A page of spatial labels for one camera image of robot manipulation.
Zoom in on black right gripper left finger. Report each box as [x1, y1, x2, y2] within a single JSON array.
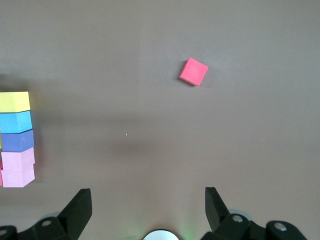
[[0, 188, 93, 240]]

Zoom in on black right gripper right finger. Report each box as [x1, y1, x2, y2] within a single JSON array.
[[201, 186, 310, 240]]

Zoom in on purple foam cube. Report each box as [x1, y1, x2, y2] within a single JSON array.
[[1, 129, 35, 153]]

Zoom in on blue foam cube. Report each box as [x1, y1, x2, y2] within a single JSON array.
[[0, 110, 33, 134]]

